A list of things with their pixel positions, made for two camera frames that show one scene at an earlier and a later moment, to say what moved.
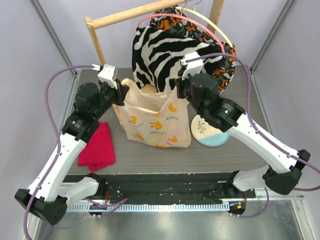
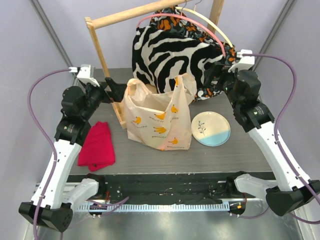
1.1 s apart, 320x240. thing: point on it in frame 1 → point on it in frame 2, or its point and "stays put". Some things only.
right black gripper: x=180 y=87 → x=218 y=75
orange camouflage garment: x=223 y=70 stays put
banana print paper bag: x=160 y=119 stays put
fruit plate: x=206 y=134 stays put
